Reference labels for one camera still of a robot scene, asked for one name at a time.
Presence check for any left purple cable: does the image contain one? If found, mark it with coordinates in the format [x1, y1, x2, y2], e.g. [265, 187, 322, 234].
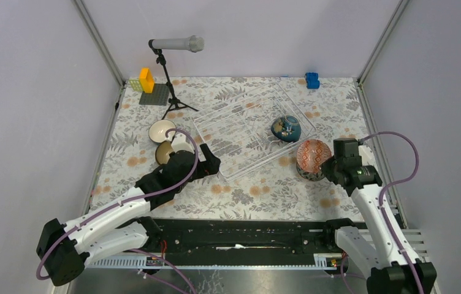
[35, 128, 200, 294]

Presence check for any floral table mat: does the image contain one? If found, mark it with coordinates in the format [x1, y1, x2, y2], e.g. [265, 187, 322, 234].
[90, 77, 368, 222]

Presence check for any black glazed patterned bowl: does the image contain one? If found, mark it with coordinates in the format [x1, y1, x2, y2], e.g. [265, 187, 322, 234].
[155, 141, 175, 165]

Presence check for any blue white zigzag bowl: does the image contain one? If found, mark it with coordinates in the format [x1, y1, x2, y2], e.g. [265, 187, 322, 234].
[297, 170, 325, 181]

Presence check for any grey toy baseplate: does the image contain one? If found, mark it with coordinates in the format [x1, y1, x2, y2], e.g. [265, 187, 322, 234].
[139, 83, 170, 106]

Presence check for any teal bowl cream interior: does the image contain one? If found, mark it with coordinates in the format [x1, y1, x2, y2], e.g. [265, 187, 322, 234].
[148, 119, 176, 143]

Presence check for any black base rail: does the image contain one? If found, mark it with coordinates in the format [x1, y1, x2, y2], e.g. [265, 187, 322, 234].
[109, 217, 404, 268]

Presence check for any dark blue floral bowl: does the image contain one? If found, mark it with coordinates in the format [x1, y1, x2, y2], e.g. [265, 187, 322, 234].
[270, 115, 302, 143]

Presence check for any grey microphone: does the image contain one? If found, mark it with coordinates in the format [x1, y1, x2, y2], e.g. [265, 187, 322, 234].
[148, 36, 205, 53]

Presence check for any pink patterned bowl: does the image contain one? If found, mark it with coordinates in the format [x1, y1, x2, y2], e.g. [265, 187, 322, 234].
[296, 139, 332, 173]

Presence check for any white wire dish rack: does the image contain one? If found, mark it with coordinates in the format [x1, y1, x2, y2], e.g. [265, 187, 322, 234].
[191, 81, 316, 181]

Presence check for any black microphone tripod stand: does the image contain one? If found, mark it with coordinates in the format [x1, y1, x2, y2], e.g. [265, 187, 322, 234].
[151, 48, 199, 119]

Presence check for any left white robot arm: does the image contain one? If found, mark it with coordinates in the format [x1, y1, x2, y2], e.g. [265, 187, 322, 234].
[36, 144, 221, 287]

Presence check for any light green toy block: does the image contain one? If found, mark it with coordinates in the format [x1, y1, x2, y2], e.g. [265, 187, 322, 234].
[128, 78, 143, 92]

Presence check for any yellow toy block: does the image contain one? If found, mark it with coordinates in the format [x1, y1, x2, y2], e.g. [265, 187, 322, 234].
[139, 67, 155, 94]

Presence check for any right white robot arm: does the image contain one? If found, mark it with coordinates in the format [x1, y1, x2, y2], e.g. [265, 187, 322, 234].
[321, 138, 437, 293]

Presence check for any blue toy block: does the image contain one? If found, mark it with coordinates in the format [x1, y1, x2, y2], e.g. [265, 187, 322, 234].
[305, 72, 321, 89]

